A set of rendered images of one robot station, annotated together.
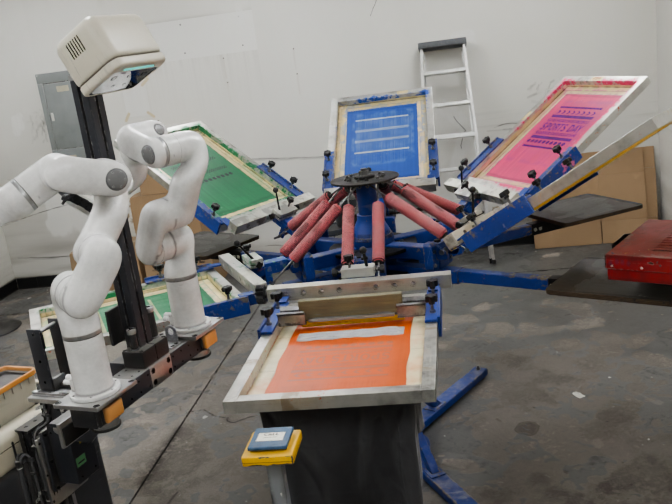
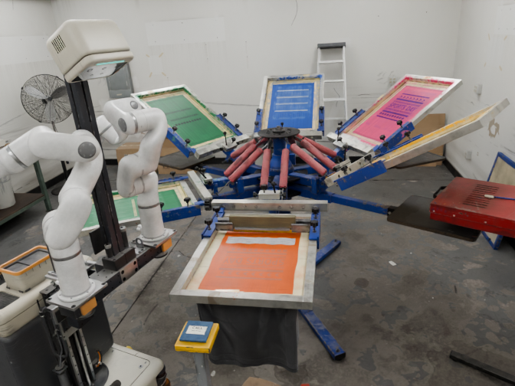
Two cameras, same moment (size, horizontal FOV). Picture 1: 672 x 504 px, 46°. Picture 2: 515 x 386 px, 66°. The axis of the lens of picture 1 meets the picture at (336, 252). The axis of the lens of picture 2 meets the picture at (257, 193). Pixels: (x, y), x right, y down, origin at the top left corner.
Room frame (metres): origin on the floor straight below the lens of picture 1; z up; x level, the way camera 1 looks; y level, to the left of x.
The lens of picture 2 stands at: (0.66, -0.06, 1.96)
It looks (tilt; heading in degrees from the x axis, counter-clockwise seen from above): 22 degrees down; 2
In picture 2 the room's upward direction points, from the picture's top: 4 degrees counter-clockwise
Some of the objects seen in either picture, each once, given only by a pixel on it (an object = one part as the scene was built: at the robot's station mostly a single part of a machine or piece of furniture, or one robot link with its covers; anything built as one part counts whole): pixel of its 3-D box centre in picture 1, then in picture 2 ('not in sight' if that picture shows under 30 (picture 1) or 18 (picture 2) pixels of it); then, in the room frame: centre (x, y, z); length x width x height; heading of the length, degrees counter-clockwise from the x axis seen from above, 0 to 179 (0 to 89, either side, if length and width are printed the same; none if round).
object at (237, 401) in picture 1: (344, 345); (255, 250); (2.35, 0.01, 0.97); 0.79 x 0.58 x 0.04; 170
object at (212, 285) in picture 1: (168, 281); (152, 188); (3.07, 0.68, 1.05); 1.08 x 0.61 x 0.23; 110
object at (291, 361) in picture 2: (343, 460); (247, 331); (2.06, 0.06, 0.74); 0.45 x 0.03 x 0.43; 80
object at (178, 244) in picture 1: (173, 251); (143, 188); (2.24, 0.47, 1.37); 0.13 x 0.10 x 0.16; 138
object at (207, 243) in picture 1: (265, 255); (217, 170); (3.82, 0.35, 0.91); 1.34 x 0.40 x 0.08; 50
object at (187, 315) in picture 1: (181, 301); (149, 220); (2.26, 0.48, 1.21); 0.16 x 0.13 x 0.15; 65
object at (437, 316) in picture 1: (433, 310); (315, 229); (2.54, -0.30, 0.98); 0.30 x 0.05 x 0.07; 170
